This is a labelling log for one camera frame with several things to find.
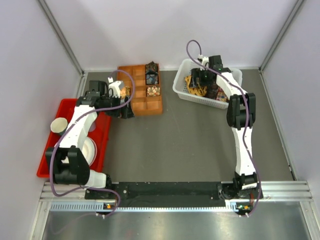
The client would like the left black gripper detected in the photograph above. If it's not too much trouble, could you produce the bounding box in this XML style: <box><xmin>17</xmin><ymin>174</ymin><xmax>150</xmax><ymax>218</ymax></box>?
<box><xmin>100</xmin><ymin>93</ymin><xmax>134</xmax><ymax>119</ymax></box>

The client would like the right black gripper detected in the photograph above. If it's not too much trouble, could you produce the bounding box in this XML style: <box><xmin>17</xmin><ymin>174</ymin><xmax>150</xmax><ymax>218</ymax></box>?
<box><xmin>188</xmin><ymin>67</ymin><xmax>213</xmax><ymax>89</ymax></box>

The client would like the yellow insect print tie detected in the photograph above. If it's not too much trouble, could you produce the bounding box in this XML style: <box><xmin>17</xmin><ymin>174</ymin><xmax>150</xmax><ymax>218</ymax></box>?
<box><xmin>184</xmin><ymin>75</ymin><xmax>208</xmax><ymax>97</ymax></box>

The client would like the orange tan tie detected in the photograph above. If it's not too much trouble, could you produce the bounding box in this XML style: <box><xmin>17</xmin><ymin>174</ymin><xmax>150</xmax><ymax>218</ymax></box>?
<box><xmin>120</xmin><ymin>86</ymin><xmax>131</xmax><ymax>99</ymax></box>

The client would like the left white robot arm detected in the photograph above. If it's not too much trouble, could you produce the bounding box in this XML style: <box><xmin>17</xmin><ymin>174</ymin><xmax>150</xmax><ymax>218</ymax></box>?
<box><xmin>45</xmin><ymin>77</ymin><xmax>134</xmax><ymax>199</ymax></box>

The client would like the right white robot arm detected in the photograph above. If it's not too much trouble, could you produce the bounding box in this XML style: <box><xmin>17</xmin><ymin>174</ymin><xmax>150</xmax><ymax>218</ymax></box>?
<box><xmin>190</xmin><ymin>53</ymin><xmax>262</xmax><ymax>200</ymax></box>

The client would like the wooden compartment tray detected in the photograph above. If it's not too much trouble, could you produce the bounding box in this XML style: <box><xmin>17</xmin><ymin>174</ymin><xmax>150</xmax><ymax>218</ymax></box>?
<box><xmin>117</xmin><ymin>64</ymin><xmax>163</xmax><ymax>116</ymax></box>

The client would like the dark brown paisley tie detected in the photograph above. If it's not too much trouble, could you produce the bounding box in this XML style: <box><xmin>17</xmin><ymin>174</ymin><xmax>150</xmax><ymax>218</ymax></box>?
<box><xmin>205</xmin><ymin>83</ymin><xmax>220</xmax><ymax>100</ymax></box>

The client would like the white plastic basket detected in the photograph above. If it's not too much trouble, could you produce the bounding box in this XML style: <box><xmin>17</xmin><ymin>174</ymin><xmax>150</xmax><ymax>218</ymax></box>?
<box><xmin>172</xmin><ymin>58</ymin><xmax>229</xmax><ymax>110</ymax></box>

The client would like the colourful dotted tie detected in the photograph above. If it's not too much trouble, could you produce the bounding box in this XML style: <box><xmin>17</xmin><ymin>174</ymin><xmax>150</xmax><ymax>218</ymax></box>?
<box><xmin>216</xmin><ymin>88</ymin><xmax>229</xmax><ymax>103</ymax></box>

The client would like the red plastic bin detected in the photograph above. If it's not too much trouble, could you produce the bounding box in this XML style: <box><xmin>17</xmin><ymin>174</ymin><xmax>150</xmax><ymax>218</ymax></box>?
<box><xmin>36</xmin><ymin>98</ymin><xmax>112</xmax><ymax>179</ymax></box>

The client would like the rolled blue black tie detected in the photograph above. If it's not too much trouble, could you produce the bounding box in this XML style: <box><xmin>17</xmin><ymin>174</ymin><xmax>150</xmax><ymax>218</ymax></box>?
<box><xmin>145</xmin><ymin>71</ymin><xmax>159</xmax><ymax>85</ymax></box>

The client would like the rolled dark tie top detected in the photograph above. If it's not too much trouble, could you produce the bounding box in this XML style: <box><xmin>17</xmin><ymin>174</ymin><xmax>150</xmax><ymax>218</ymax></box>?
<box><xmin>145</xmin><ymin>61</ymin><xmax>158</xmax><ymax>74</ymax></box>

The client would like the white plate stack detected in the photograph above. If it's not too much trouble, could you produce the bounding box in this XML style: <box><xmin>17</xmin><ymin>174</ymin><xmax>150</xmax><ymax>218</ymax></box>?
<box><xmin>81</xmin><ymin>137</ymin><xmax>98</xmax><ymax>166</ymax></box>

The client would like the beige paper cup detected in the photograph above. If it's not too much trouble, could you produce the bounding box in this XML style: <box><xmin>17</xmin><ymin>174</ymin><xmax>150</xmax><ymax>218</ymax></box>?
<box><xmin>50</xmin><ymin>117</ymin><xmax>68</xmax><ymax>136</ymax></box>

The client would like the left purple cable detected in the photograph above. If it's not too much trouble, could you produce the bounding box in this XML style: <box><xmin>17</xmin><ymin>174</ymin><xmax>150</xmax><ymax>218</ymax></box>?
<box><xmin>49</xmin><ymin>69</ymin><xmax>137</xmax><ymax>218</ymax></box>

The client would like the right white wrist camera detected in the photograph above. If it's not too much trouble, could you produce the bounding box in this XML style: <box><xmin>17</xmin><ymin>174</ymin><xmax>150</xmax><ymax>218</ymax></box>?
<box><xmin>197</xmin><ymin>54</ymin><xmax>210</xmax><ymax>69</ymax></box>

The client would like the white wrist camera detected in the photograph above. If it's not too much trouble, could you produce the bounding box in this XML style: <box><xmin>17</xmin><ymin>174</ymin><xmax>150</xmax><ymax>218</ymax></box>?
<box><xmin>107</xmin><ymin>77</ymin><xmax>125</xmax><ymax>98</ymax></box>
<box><xmin>197</xmin><ymin>54</ymin><xmax>210</xmax><ymax>69</ymax></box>

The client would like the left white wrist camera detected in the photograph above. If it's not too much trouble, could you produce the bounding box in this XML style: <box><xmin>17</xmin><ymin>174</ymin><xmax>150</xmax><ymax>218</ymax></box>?
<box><xmin>107</xmin><ymin>77</ymin><xmax>125</xmax><ymax>98</ymax></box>

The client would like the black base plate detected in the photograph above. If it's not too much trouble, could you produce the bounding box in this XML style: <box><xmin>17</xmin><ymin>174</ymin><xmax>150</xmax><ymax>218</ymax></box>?
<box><xmin>84</xmin><ymin>181</ymin><xmax>264</xmax><ymax>201</ymax></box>

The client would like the grey slotted cable duct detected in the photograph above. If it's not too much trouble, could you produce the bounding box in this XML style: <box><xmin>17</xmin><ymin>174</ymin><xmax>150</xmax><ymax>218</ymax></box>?
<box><xmin>50</xmin><ymin>201</ymin><xmax>239</xmax><ymax>213</ymax></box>

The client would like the aluminium frame rail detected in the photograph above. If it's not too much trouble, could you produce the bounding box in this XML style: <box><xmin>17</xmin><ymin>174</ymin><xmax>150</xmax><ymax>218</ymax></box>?
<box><xmin>39</xmin><ymin>181</ymin><xmax>313</xmax><ymax>202</ymax></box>

